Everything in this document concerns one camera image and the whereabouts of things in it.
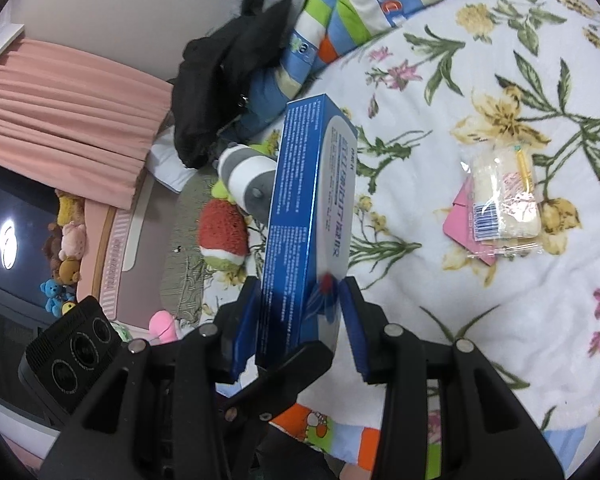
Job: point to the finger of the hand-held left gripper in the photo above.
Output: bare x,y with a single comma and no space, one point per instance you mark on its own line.
280,380

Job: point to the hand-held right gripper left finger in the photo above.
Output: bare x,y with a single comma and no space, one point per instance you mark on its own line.
245,320

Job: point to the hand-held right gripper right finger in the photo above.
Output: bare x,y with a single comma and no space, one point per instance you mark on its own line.
352,330

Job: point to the blue cardboard box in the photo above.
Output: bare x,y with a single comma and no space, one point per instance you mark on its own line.
300,210

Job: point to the yellow smiley plush toy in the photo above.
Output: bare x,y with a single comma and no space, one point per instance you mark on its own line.
68,307

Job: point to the light green plush toy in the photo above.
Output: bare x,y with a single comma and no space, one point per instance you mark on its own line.
121,332

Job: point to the blue teddy bear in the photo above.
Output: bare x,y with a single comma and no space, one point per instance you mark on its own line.
51,296

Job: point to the white floral blanket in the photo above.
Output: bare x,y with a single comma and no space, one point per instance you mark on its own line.
430,310

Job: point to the pink plush toy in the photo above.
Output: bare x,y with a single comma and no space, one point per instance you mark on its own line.
162,325

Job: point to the grey green patterned pillow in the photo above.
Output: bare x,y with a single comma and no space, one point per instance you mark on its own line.
185,260

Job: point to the red green plush toy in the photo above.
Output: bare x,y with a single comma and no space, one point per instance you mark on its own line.
222,230

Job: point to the pink striped window ledge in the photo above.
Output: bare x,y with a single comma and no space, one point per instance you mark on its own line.
115,250

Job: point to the dark brown teddy bear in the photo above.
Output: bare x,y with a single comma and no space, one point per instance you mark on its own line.
54,242

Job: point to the pink teddy bear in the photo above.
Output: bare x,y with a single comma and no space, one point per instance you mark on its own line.
74,240

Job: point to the grey white plush toy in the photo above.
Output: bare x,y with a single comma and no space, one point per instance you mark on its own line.
245,175

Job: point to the yellow brown teddy bear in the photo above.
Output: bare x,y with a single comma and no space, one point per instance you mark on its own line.
70,207

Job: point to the pink paper envelope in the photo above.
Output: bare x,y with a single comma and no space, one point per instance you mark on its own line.
460,220

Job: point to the dark window pane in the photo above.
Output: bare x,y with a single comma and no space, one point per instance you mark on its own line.
25,200

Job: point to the white pillow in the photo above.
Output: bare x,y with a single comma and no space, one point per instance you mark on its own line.
167,167

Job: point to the pink curtain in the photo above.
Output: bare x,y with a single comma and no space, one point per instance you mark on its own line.
65,110

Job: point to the black jacket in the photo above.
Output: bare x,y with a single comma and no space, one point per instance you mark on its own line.
215,75

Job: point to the striped cartoon duvet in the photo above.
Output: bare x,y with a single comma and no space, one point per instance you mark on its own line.
360,5

